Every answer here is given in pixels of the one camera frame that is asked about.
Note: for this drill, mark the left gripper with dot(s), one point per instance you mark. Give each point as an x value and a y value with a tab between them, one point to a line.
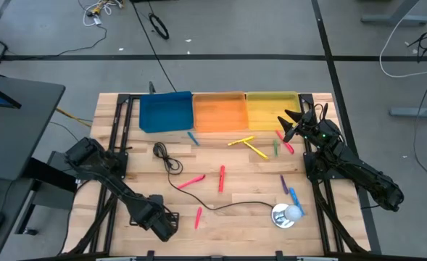
157	221

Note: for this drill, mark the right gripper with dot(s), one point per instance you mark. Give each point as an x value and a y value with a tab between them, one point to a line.
312	127

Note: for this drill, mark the pink pen-style highlighter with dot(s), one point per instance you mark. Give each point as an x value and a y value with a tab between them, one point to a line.
288	146

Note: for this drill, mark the green marker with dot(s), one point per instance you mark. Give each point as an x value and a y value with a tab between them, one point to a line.
275	148

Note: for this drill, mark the magenta pink highlighter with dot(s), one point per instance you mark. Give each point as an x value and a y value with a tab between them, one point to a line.
198	217

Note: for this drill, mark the yellow pen-style highlighter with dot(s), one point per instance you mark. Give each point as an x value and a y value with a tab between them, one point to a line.
256	151

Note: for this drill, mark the pink highlighter with clip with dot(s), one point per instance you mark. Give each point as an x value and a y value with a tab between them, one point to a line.
193	180

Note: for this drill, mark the purple marker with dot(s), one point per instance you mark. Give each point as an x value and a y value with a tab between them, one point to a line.
284	185

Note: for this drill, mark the blue highlighter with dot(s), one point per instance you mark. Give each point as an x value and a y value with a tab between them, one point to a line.
294	198

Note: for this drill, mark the red pink highlighter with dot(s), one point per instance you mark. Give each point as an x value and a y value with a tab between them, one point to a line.
222	179

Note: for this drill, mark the teal blue marker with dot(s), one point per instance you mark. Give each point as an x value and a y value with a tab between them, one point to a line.
193	138

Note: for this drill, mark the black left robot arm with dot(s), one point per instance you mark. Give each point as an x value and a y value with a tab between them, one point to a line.
100	163

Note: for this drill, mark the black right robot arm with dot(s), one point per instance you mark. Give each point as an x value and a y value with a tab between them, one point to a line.
361	170

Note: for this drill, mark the yellow translucent plastic bin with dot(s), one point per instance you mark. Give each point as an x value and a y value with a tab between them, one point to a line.
267	110

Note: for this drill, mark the yellow highlighter with black print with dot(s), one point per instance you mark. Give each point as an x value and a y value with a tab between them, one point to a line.
241	140

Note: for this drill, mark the orange translucent plastic bin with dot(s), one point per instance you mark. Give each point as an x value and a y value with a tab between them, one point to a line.
220	112

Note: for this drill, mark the blue plastic bin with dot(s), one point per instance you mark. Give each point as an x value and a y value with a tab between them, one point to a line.
166	112

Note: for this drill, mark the grey desk foot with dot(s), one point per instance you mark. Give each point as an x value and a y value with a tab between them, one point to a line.
416	111
398	19

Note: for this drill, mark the dark grey desk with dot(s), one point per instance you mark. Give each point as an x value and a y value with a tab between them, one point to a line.
17	137

